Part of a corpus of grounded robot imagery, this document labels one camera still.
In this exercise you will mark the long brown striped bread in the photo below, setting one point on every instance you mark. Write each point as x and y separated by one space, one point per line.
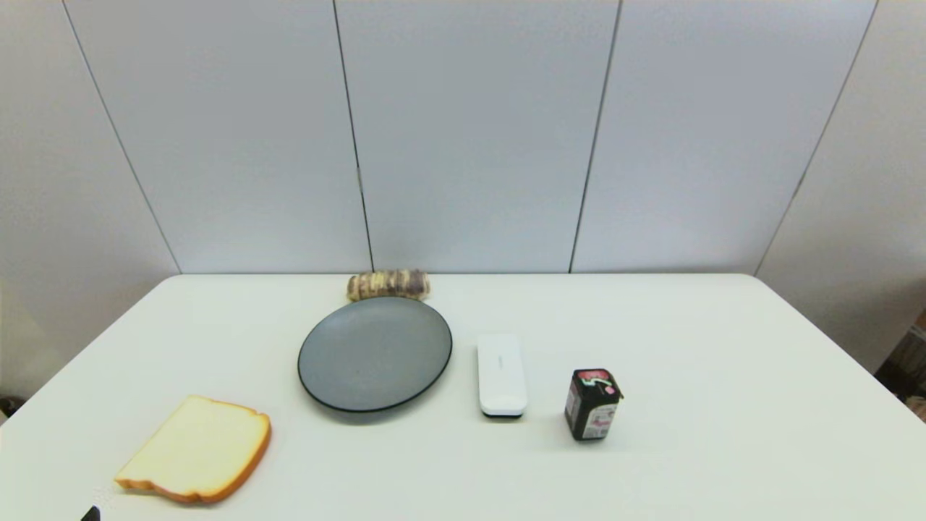
389 285

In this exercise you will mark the white rectangular case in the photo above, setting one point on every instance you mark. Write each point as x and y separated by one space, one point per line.
501 373

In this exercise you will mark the dark grey round plate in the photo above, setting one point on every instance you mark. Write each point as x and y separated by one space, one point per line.
375 354

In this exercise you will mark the small black drink carton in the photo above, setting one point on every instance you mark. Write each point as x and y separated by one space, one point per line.
593 409

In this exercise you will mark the white toast slice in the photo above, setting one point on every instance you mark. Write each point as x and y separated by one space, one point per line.
199 449

